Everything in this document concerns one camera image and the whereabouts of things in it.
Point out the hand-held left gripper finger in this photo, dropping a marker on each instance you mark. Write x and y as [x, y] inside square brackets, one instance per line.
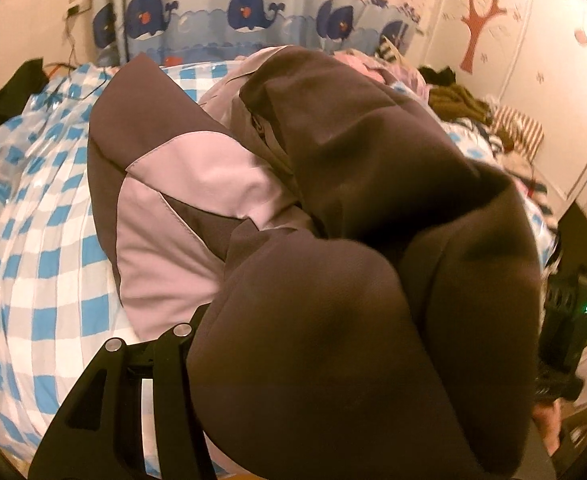
[173, 360]

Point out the pink and brown jacket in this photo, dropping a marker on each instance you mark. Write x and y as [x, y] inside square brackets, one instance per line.
[348, 260]

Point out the pile of clothes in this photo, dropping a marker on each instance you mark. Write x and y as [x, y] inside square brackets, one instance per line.
[463, 100]

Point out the person's right hand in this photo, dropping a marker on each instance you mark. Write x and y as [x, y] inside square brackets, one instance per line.
[547, 427]

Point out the blue checkered bed sheet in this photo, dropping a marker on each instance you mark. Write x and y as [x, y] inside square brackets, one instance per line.
[38, 260]

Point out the dark cloth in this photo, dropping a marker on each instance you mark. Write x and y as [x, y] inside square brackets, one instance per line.
[13, 95]

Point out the whale print curtain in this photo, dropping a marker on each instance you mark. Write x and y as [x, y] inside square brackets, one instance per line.
[208, 35]

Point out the round pink wall sticker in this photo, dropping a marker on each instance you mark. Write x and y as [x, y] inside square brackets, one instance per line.
[581, 36]

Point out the red tree wall sticker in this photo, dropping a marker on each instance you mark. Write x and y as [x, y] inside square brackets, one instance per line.
[473, 25]

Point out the white wall socket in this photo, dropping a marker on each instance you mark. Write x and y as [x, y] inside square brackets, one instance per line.
[79, 1]

